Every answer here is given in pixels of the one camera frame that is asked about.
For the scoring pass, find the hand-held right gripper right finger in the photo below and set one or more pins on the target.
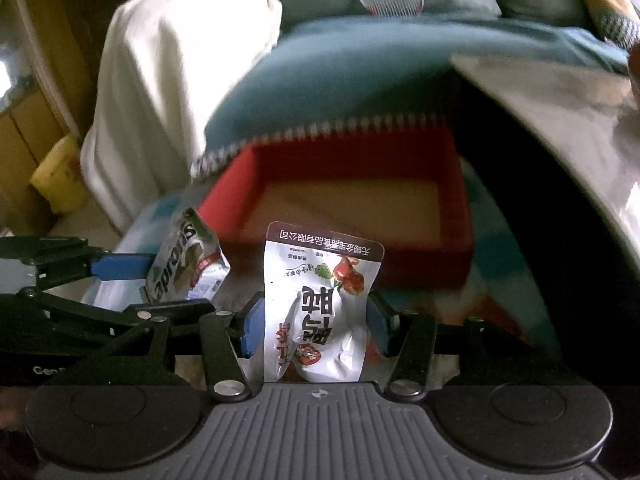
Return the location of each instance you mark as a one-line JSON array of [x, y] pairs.
[[378, 330]]

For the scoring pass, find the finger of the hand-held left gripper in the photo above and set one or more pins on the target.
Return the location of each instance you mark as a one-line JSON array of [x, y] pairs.
[[165, 309], [122, 266]]

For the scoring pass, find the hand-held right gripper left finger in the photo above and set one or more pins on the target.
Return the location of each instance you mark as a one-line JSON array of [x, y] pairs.
[[253, 327]]

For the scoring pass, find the green and white snack packet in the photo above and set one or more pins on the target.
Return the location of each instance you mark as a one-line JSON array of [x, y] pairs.
[[187, 260]]

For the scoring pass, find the white snack packet red print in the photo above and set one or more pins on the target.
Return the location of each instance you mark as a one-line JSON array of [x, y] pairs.
[[320, 310]]

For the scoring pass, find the red cardboard box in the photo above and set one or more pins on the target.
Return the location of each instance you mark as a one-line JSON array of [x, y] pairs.
[[350, 200]]

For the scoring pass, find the blue checkered bedsheet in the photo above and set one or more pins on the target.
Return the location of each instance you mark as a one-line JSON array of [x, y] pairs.
[[135, 245]]

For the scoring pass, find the yellow bin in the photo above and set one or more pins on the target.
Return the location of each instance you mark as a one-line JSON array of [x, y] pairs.
[[62, 175]]

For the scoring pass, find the white cloth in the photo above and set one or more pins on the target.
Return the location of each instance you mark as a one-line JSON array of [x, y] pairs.
[[170, 85]]

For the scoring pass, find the wooden cabinet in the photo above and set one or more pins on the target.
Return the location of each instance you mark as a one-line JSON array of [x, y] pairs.
[[30, 85]]

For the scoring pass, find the teal pillow houndstooth trim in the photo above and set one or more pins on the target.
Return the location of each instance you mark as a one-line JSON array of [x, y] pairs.
[[360, 75]]

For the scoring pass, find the grey flat board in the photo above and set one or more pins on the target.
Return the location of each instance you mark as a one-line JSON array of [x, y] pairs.
[[560, 110]]

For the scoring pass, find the patterned cushion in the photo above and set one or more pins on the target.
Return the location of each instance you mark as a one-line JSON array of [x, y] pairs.
[[607, 7]]

